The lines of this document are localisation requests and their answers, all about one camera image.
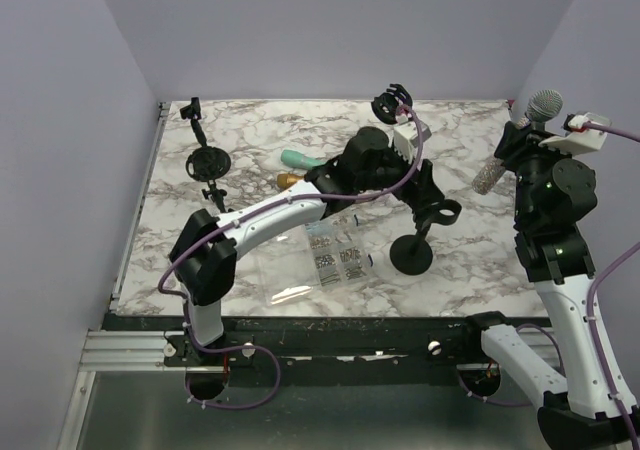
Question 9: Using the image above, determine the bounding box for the black stand holding teal mic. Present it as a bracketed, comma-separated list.
[371, 83, 413, 125]

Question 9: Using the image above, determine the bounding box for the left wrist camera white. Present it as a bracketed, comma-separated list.
[392, 114, 431, 165]

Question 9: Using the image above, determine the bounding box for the gold microphone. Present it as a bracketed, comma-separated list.
[276, 173, 304, 190]

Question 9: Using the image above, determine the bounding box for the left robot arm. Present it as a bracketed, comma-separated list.
[169, 124, 445, 365]

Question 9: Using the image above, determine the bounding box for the glitter microphone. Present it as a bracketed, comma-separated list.
[471, 89, 564, 195]

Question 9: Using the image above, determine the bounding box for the black round-base mic stand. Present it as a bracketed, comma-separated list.
[179, 97, 208, 147]

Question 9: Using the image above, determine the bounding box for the clear plastic screw box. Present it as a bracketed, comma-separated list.
[252, 212, 373, 306]

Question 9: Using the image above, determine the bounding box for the black tripod mic stand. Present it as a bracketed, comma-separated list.
[185, 146, 231, 213]

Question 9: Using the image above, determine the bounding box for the teal microphone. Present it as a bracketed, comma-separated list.
[280, 149, 325, 171]

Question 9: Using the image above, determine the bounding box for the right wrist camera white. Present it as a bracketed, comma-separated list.
[538, 112, 611, 156]

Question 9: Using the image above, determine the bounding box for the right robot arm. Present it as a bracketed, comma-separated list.
[459, 122, 639, 449]

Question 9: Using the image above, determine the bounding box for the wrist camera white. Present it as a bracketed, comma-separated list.
[392, 114, 431, 165]
[538, 112, 611, 156]

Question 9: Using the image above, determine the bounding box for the black stand holding glitter mic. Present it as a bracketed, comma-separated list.
[389, 199, 462, 276]

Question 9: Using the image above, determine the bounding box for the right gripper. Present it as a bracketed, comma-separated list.
[496, 120, 581, 225]

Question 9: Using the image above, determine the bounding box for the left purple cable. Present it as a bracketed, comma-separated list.
[157, 104, 426, 346]

